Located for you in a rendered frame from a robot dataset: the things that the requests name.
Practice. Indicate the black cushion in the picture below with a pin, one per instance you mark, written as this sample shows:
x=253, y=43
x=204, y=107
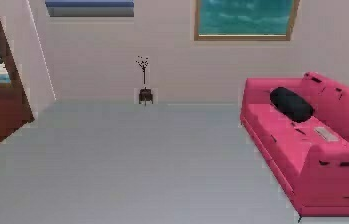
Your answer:
x=292, y=104

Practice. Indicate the bare twig house plant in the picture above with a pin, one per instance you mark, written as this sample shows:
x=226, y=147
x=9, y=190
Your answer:
x=145, y=94

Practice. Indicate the grey remote control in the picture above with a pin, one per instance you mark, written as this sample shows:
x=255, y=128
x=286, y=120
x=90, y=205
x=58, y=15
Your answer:
x=326, y=134

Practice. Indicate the brown wooden shelf unit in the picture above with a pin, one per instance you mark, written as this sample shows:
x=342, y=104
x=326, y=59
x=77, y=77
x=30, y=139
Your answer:
x=0, y=113

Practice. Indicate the blue and grey wall picture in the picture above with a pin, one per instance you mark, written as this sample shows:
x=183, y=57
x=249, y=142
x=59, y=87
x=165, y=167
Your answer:
x=89, y=8

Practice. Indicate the pink sofa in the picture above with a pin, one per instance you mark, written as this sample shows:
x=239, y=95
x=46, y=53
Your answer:
x=283, y=146

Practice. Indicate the wood framed sea picture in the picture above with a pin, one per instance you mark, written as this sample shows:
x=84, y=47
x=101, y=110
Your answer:
x=245, y=16

